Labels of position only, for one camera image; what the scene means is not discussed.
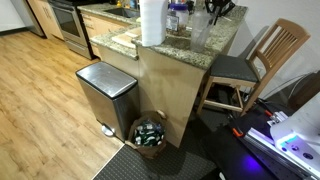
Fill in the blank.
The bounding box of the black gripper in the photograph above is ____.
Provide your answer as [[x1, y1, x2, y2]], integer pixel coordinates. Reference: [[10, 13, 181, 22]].
[[204, 0, 237, 26]]

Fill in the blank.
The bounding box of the clear plastic bottle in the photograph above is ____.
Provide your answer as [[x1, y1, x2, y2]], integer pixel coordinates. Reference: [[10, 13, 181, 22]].
[[189, 9, 215, 54]]

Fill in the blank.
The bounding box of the blue lid plastic jar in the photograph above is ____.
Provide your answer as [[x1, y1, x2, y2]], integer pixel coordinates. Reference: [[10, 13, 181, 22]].
[[166, 2, 190, 36]]

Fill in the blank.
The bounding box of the white paper towel roll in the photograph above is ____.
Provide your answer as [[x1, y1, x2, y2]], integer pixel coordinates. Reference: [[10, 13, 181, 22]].
[[138, 0, 169, 47]]

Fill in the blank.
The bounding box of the wooden chair grey cushion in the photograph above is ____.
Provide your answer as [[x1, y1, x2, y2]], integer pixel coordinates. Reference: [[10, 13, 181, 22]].
[[195, 17, 311, 118]]

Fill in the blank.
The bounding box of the granite kitchen counter island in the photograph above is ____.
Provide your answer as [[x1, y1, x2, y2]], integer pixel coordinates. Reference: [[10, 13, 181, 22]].
[[77, 2, 249, 149]]

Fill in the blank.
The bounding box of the light wooden cutting board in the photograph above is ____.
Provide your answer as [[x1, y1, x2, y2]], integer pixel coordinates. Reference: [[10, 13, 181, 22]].
[[111, 26, 143, 50]]

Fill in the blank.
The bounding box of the kitchen sink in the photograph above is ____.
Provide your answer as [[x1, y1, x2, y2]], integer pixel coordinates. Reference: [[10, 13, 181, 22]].
[[103, 6, 141, 20]]

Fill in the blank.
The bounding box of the orange clamp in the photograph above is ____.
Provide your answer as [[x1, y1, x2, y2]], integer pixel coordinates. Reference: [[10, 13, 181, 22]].
[[231, 127, 245, 138]]

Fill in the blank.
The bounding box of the stainless steel trash can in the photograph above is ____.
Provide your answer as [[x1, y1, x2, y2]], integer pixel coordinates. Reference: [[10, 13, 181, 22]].
[[75, 60, 141, 142]]

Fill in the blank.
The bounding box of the paper bag of cans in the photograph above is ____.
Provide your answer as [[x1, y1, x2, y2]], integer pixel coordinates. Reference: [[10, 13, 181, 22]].
[[124, 109, 168, 160]]

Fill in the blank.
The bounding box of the stainless steel oven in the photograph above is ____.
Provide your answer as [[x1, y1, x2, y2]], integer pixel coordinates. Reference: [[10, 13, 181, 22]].
[[47, 0, 96, 61]]

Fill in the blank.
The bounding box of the black robot cart platform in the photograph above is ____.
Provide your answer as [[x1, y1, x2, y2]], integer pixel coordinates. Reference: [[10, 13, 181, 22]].
[[202, 101, 320, 180]]

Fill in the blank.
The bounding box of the dark floor mat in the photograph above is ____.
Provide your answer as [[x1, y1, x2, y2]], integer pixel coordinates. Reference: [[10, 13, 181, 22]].
[[91, 109, 234, 180]]

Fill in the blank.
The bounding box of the stainless steel fridge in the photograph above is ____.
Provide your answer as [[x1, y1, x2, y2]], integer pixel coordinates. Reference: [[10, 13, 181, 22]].
[[9, 0, 46, 38]]

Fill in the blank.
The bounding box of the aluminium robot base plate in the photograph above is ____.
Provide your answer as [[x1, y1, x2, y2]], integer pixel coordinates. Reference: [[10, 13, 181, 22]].
[[244, 111, 320, 180]]

